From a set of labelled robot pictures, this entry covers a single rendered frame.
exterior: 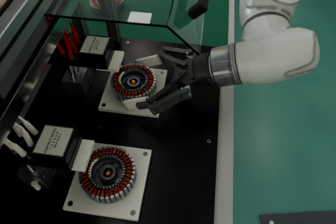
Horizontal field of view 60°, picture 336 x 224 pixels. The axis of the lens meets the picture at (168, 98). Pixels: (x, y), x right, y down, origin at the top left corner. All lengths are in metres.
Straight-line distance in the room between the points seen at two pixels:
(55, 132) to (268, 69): 0.41
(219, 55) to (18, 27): 0.37
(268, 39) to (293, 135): 1.15
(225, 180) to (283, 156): 0.98
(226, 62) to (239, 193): 0.96
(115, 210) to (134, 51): 0.46
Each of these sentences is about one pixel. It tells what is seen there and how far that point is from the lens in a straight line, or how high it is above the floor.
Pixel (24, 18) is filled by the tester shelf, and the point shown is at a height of 1.10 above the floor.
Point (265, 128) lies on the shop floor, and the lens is 1.68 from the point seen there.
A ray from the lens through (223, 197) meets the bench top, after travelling 0.66.
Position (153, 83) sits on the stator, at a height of 0.81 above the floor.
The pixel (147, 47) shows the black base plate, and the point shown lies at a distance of 0.87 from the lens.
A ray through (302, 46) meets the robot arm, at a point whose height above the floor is 0.99.
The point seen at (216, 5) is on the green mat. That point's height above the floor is 0.75.
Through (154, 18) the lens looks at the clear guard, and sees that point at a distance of 0.49.
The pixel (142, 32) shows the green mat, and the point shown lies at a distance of 0.96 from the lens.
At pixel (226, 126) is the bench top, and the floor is 0.75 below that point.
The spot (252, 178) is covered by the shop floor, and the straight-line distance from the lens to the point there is 1.52.
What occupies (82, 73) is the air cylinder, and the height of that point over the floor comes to 0.82.
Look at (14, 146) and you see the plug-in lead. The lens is 0.54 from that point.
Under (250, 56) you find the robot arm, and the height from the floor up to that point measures 0.96.
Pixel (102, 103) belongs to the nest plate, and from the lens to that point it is 0.74.
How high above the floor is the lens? 1.36
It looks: 53 degrees down
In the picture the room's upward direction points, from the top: straight up
